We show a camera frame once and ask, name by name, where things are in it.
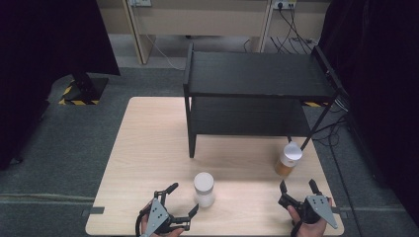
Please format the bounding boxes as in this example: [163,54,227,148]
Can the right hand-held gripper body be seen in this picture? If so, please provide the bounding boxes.
[277,193,339,230]

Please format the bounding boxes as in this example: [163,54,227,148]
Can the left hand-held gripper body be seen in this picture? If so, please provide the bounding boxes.
[139,197,192,237]

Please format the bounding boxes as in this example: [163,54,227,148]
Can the jar of white powder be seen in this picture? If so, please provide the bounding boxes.
[193,172,216,208]

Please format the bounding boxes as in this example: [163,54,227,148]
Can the jar of amber contents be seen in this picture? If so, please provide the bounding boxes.
[274,141,303,178]

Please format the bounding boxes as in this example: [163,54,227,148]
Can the black two-tier shelf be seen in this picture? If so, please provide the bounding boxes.
[182,41,351,160]

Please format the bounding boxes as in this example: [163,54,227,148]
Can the person's left hand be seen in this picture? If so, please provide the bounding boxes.
[140,203,186,237]

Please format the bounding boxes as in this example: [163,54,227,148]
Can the person's right hand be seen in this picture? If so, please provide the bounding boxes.
[287,204,329,237]

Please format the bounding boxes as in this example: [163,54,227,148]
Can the short black tape piece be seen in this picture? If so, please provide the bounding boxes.
[330,206,349,220]

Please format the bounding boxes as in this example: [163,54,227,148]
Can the black tape strip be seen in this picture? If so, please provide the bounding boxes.
[82,206,106,217]

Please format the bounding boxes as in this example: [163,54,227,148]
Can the yellow black floor tape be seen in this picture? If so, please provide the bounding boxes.
[302,101,330,109]

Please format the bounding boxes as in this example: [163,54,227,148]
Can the black curtain with folds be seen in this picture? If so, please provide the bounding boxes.
[317,0,419,228]

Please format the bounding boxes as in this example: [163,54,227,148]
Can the black stand base striped tape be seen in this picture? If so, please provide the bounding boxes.
[58,72,110,107]

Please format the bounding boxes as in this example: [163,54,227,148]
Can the white power strip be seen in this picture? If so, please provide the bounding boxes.
[272,0,297,10]

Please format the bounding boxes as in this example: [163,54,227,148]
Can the large black curtain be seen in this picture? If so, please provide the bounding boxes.
[0,0,122,171]

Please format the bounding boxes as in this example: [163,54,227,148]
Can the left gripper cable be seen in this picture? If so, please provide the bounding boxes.
[134,206,146,237]

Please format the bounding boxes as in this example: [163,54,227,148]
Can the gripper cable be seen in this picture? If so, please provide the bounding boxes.
[291,220,303,237]
[134,206,146,237]

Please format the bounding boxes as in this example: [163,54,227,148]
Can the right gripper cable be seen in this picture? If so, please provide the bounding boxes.
[291,220,303,237]

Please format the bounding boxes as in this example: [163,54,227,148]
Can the black floor cables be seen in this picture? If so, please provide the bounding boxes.
[310,97,359,237]

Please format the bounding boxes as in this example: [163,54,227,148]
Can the thin white cable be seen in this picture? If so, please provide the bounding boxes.
[144,33,186,71]

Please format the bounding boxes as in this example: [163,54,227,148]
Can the bundle of black cables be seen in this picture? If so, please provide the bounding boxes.
[243,6,317,55]

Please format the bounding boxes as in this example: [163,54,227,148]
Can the white wall socket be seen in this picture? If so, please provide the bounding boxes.
[127,0,153,8]

